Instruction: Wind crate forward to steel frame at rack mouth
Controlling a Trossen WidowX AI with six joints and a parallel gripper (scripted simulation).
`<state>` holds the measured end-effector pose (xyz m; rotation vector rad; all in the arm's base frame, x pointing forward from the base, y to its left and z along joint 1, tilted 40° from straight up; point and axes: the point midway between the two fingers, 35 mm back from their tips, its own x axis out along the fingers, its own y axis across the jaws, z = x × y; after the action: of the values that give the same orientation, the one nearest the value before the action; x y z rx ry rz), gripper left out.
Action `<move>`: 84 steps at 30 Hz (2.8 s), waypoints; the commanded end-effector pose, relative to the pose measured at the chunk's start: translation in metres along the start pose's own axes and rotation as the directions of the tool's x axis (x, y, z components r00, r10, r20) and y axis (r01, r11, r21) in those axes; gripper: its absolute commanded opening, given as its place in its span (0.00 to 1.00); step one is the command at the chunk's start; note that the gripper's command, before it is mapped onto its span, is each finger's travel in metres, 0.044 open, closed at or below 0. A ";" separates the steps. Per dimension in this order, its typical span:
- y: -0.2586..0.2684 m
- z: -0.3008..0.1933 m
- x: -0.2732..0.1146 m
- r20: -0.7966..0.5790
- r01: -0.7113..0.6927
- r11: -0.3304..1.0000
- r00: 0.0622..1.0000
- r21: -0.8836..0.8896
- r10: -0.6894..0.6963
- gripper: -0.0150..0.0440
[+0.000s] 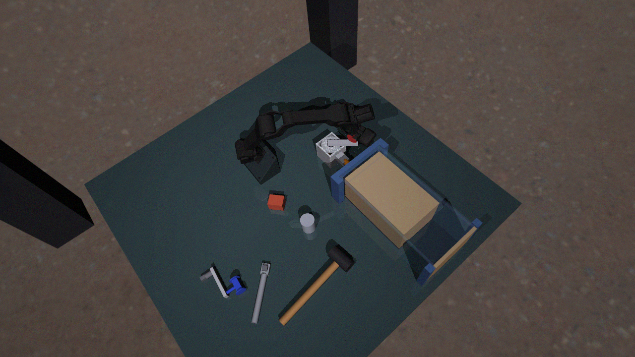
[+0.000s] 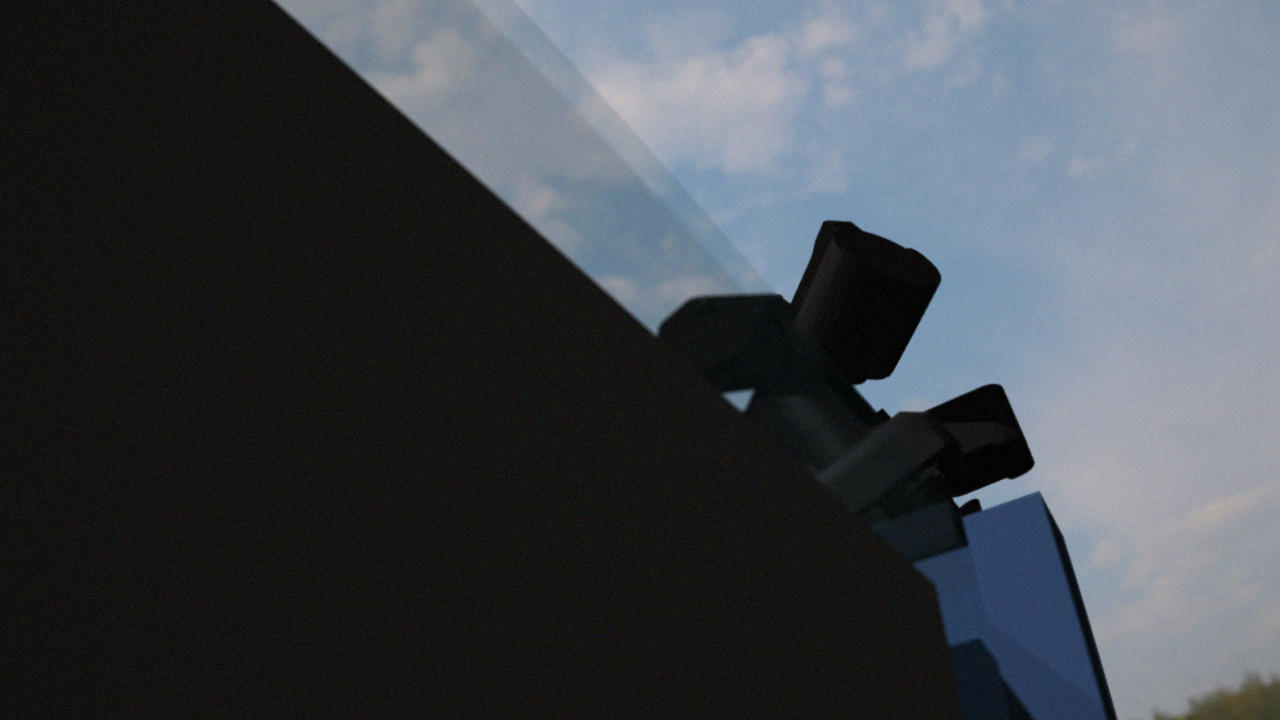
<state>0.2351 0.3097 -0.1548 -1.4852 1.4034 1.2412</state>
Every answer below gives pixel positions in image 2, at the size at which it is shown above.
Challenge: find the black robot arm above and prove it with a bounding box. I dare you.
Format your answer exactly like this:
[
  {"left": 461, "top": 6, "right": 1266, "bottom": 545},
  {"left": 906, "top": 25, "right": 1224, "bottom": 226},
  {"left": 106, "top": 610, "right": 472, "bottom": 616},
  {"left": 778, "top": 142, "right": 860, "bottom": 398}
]
[{"left": 777, "top": 220, "right": 1036, "bottom": 498}]

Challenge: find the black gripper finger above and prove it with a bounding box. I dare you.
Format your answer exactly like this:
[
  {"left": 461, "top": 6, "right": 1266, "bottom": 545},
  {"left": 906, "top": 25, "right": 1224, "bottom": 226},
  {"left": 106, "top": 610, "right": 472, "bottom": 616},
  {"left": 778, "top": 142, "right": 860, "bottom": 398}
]
[{"left": 956, "top": 498, "right": 982, "bottom": 518}]

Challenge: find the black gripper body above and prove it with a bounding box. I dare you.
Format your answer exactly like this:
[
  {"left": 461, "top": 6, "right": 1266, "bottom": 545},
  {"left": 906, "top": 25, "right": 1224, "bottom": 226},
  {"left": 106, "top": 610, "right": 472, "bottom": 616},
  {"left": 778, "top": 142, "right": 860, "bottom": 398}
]
[{"left": 877, "top": 407, "right": 968, "bottom": 510}]

